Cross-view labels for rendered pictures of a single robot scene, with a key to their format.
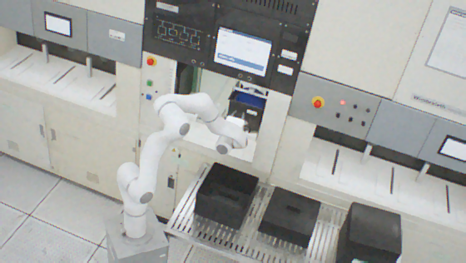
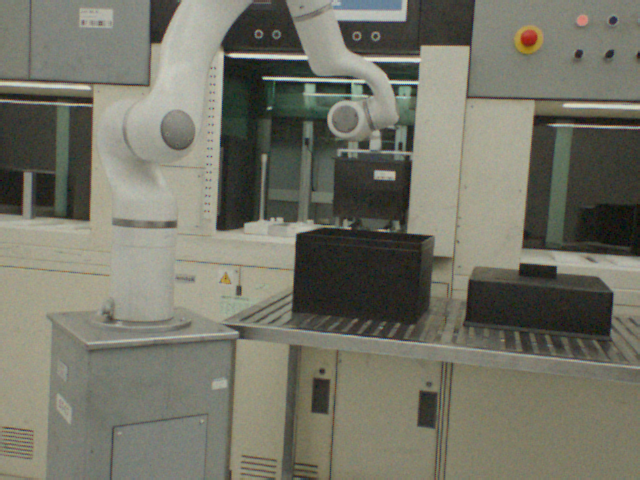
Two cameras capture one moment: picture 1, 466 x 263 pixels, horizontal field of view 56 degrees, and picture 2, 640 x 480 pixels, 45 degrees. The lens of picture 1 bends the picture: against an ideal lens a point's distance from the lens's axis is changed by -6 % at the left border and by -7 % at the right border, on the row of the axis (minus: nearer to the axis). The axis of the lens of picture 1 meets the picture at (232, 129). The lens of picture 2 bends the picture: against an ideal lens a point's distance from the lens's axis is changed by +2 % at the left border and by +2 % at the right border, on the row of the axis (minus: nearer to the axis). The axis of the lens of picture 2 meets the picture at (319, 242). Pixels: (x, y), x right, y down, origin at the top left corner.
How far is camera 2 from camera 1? 1.68 m
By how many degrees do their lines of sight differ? 33
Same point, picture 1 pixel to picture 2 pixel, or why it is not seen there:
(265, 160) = (436, 220)
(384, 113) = not seen: outside the picture
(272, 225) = (500, 291)
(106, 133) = (63, 285)
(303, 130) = (507, 125)
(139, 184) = (159, 87)
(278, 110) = (447, 76)
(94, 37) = (46, 38)
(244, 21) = not seen: outside the picture
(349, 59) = not seen: outside the picture
